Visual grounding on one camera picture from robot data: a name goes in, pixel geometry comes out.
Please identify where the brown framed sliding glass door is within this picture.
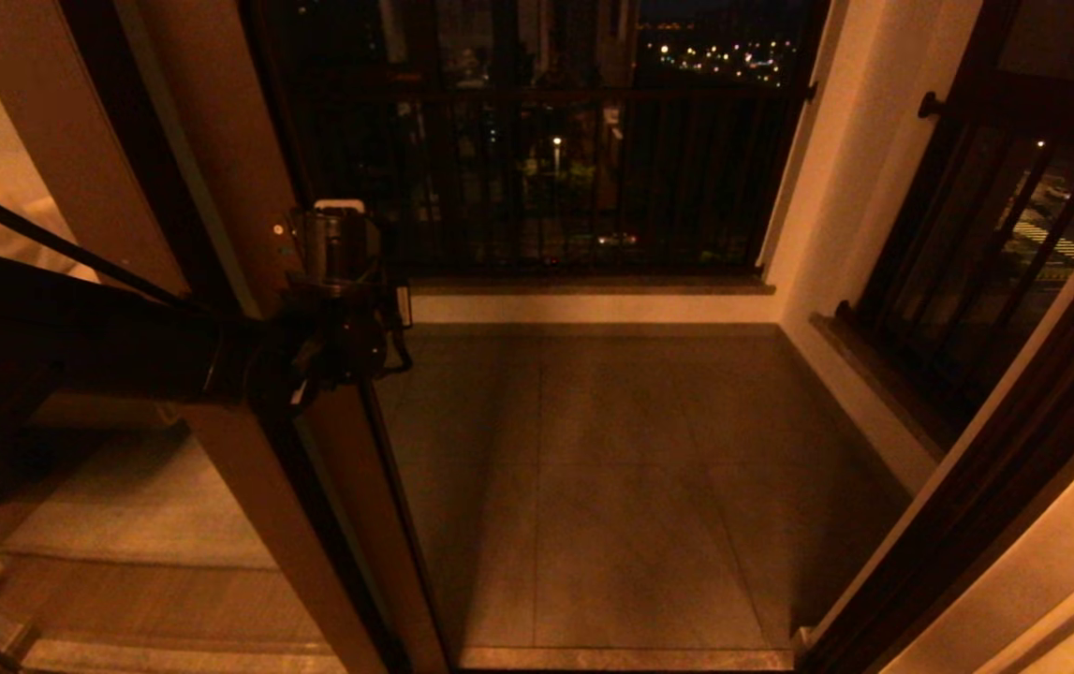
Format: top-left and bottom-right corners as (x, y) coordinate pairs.
(110, 0), (453, 674)

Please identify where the brown framed fixed glass panel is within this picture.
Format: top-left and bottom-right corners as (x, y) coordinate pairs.
(0, 0), (388, 674)

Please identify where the dark brown door jamb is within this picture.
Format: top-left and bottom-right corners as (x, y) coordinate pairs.
(794, 178), (1074, 674)

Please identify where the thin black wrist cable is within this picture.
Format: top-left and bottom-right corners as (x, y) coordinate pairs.
(375, 286), (416, 375)

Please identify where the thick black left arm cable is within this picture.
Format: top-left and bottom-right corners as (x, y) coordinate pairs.
(0, 181), (210, 315)

